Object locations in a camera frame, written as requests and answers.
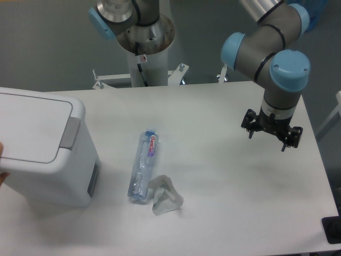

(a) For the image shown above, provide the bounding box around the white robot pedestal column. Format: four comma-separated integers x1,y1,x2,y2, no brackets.
116,14,176,87

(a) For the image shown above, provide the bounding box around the crushed clear plastic bottle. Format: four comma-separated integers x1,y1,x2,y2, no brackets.
127,128,158,202

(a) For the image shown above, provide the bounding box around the person's hand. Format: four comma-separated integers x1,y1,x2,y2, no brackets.
0,142,11,186

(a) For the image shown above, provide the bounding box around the white frame at right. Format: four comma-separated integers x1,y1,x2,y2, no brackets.
315,91,340,141

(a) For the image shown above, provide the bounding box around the white plastic trash can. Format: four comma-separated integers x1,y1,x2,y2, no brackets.
1,87,101,206

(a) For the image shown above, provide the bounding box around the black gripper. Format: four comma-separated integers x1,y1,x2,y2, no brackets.
241,109,303,151

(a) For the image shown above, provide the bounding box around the black device at table edge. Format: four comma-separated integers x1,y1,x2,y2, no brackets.
321,216,340,244

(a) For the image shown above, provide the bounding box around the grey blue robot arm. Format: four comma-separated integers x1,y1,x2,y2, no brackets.
221,1,311,149

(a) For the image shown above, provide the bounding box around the white pedestal base frame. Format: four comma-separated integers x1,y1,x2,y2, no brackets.
92,63,190,90

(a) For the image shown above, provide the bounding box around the black cable on pedestal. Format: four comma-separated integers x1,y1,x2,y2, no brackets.
135,41,149,87

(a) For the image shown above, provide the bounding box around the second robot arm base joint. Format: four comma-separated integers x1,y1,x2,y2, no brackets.
88,1,160,40

